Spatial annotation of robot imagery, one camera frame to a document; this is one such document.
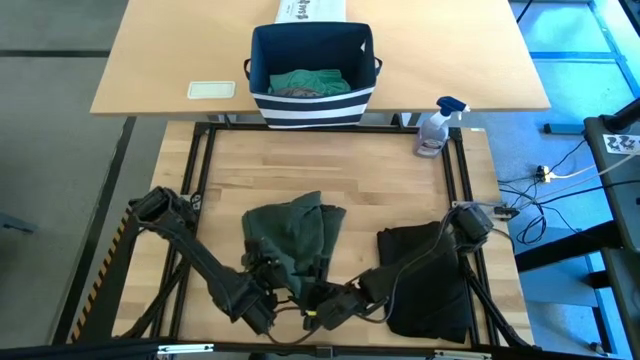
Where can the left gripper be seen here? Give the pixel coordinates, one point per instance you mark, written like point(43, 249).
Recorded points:
point(275, 280)

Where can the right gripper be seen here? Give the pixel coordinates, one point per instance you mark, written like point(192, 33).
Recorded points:
point(340, 307)

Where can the dark green garment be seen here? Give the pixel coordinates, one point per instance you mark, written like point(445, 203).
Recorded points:
point(300, 225)

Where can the black garment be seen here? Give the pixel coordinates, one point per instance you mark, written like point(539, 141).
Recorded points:
point(430, 300)

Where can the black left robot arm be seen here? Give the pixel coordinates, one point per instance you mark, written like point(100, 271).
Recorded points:
point(200, 260)

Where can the navy white striped fabric bin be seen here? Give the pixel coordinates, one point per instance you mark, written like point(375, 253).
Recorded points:
point(310, 110)

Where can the yellow black hazard tape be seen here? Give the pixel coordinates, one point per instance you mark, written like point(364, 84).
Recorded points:
point(98, 280)

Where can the clear spray bottle blue trigger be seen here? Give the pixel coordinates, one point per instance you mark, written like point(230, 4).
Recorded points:
point(432, 135)

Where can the white rectangular desk plate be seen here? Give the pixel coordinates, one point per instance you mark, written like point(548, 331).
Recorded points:
point(211, 90)

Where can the light green garment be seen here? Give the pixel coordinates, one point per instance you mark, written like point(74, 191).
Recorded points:
point(310, 80)

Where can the white power strip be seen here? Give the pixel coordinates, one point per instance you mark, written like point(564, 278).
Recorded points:
point(549, 176)

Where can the light wooden desk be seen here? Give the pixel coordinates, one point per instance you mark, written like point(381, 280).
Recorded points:
point(175, 50)

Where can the grey floor object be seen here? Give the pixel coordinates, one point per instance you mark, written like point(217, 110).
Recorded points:
point(17, 224)

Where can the white cardboard box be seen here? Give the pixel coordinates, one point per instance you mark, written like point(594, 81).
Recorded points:
point(310, 10)

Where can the black equipment cart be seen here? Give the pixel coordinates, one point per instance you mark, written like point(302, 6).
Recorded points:
point(625, 210)

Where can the white label with black marks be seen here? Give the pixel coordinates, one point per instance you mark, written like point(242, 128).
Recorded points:
point(620, 144)

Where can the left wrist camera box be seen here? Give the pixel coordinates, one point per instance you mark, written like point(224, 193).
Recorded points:
point(255, 252)

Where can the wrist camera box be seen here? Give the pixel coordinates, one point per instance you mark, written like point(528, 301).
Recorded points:
point(255, 252)
point(320, 265)

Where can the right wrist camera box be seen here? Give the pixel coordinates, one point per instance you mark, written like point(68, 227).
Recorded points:
point(320, 265)

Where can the silver frame bracket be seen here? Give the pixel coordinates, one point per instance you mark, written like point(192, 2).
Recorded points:
point(462, 354)
point(185, 348)

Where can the black metal table frame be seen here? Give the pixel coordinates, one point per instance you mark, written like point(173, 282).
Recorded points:
point(325, 127)

